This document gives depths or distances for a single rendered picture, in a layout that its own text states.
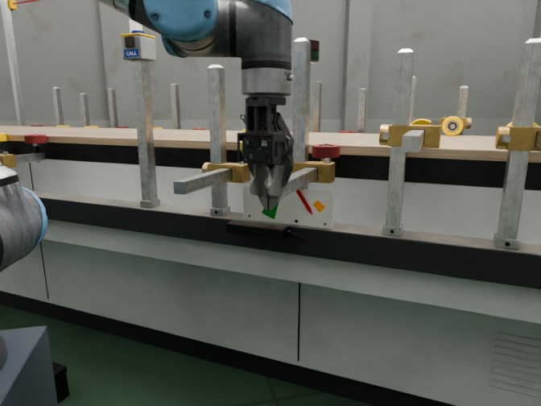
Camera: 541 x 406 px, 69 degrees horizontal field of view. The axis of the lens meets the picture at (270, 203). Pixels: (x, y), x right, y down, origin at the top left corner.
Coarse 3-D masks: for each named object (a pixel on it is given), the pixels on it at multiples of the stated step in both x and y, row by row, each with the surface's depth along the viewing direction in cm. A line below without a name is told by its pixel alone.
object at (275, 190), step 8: (272, 168) 75; (280, 168) 75; (272, 176) 73; (280, 176) 75; (272, 184) 73; (280, 184) 75; (272, 192) 73; (280, 192) 76; (272, 200) 77; (272, 208) 77
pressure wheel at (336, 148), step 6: (318, 144) 116; (324, 144) 113; (330, 144) 116; (312, 150) 113; (318, 150) 111; (324, 150) 110; (330, 150) 110; (336, 150) 111; (312, 156) 114; (318, 156) 112; (324, 156) 111; (330, 156) 111; (336, 156) 112
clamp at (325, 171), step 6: (294, 162) 105; (306, 162) 105; (312, 162) 105; (318, 162) 105; (294, 168) 105; (300, 168) 104; (318, 168) 102; (324, 168) 101; (330, 168) 101; (318, 174) 102; (324, 174) 102; (330, 174) 101; (318, 180) 103; (324, 180) 102; (330, 180) 102
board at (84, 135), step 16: (0, 128) 237; (16, 128) 237; (32, 128) 237; (48, 128) 237; (64, 128) 237; (80, 128) 237; (96, 128) 237; (112, 128) 237; (128, 128) 237; (112, 144) 155; (128, 144) 152; (160, 144) 146; (176, 144) 144; (192, 144) 141; (208, 144) 139; (240, 144) 134; (336, 144) 124; (352, 144) 124; (368, 144) 124; (448, 144) 124; (464, 144) 124; (480, 144) 124; (496, 160) 106; (528, 160) 103
